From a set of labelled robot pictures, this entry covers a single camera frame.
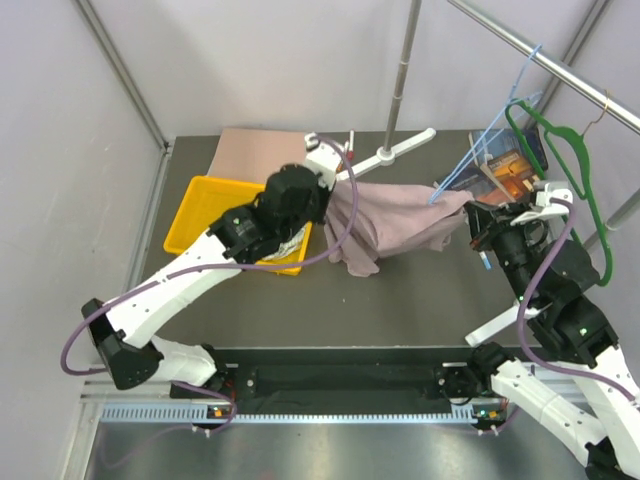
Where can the orange cover book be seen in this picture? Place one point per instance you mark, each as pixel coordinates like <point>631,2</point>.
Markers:
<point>511,178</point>

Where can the yellow plastic bin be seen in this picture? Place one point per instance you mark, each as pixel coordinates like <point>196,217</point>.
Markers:
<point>205,200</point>

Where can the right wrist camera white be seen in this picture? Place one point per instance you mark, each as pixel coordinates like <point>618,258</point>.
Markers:
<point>551,199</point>

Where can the sunset cover book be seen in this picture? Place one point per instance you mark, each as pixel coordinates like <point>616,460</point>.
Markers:
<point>471,179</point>

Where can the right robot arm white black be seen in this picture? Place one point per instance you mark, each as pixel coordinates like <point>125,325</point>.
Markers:
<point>562,331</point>

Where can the lilac tank top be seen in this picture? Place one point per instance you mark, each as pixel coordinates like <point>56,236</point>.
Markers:
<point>391,219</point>

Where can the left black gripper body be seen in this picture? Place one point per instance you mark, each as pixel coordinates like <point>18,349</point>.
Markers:
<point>315,211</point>

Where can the white cable duct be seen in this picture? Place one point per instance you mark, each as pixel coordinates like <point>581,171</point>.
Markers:
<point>205,414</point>

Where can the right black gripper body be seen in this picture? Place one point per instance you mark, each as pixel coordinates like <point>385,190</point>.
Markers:
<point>509,244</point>

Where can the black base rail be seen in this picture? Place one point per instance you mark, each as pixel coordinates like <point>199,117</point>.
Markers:
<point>350,379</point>

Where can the green white striped garment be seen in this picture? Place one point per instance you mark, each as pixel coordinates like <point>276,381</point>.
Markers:
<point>286,249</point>

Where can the dark blue book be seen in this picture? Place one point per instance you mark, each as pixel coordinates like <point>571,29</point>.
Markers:
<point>498,142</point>

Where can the red cap marker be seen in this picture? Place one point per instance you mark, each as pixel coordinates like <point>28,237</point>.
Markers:
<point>350,148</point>

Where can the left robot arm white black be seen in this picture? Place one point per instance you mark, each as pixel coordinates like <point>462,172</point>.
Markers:
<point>126,335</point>

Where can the pink board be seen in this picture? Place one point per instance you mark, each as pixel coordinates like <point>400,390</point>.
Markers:
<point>252,155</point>

